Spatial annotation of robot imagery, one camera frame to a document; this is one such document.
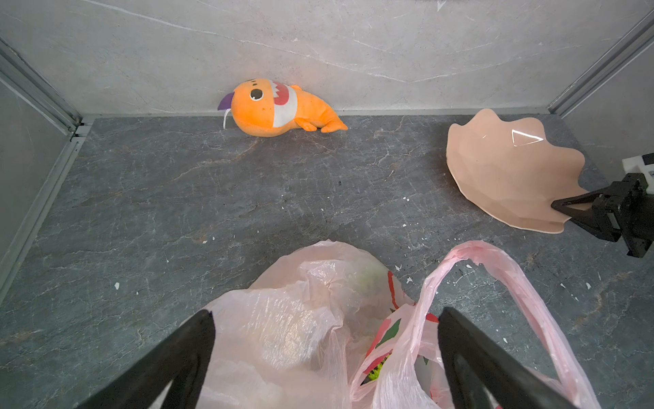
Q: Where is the pink shell-shaped plate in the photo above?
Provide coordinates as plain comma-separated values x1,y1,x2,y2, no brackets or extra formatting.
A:
446,109,586,234

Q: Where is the pink plastic bag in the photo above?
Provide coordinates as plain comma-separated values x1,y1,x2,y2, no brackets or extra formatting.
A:
198,241,599,408

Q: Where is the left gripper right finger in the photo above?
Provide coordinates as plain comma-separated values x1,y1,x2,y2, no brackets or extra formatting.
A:
438,307,574,409

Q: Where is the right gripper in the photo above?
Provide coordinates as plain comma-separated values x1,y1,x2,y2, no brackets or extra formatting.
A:
551,173,653,258

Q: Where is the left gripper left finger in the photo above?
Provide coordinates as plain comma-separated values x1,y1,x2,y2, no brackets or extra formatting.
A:
78,309,216,408

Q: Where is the orange fish plush toy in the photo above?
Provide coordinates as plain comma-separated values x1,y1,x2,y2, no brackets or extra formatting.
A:
217,78,348,137

